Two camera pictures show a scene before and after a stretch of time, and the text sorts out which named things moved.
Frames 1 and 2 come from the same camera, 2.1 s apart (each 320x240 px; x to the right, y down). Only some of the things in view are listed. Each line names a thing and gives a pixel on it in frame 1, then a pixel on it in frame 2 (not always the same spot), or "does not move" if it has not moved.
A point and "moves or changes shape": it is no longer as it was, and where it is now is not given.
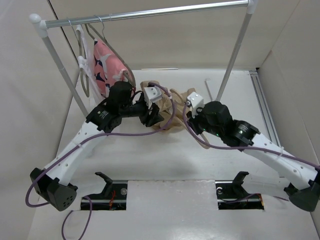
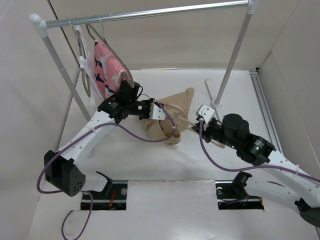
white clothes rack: [40, 23] does not move
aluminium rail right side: [265, 106] does not move
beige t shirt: [165, 105] moves or changes shape
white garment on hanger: [86, 67] does not move
